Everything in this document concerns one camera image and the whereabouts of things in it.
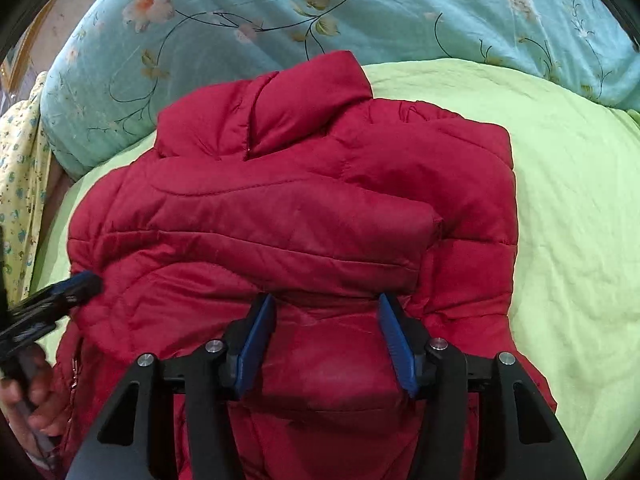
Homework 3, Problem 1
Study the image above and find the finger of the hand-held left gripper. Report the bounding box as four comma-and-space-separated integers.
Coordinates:
15, 270, 105, 324

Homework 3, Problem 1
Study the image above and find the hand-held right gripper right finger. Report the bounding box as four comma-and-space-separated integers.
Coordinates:
377, 292, 588, 480

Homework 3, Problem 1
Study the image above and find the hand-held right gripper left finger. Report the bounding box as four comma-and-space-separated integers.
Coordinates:
65, 292, 278, 480

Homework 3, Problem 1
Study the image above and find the red quilt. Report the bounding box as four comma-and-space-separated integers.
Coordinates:
52, 50, 558, 480

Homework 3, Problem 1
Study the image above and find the person's left hand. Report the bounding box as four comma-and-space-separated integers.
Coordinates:
0, 352, 68, 438

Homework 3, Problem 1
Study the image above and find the pink bed sheet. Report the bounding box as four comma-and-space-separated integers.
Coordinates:
42, 160, 76, 241

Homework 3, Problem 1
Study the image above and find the yellow printed blanket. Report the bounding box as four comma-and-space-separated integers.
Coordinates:
0, 72, 53, 301

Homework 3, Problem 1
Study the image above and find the green bed sheet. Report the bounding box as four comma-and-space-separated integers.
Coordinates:
30, 57, 640, 480

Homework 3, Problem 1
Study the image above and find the teal floral pillow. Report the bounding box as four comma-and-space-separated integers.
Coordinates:
40, 0, 640, 171

